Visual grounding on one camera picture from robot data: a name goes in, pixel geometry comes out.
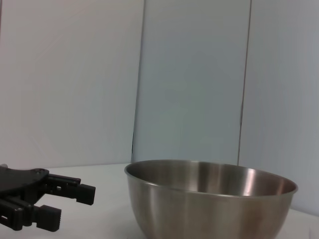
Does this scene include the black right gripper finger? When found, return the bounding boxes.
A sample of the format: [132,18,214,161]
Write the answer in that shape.
[0,195,62,232]
[41,173,97,206]

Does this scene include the stainless steel mixing bowl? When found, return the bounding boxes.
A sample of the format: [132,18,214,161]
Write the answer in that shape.
[124,159,299,239]

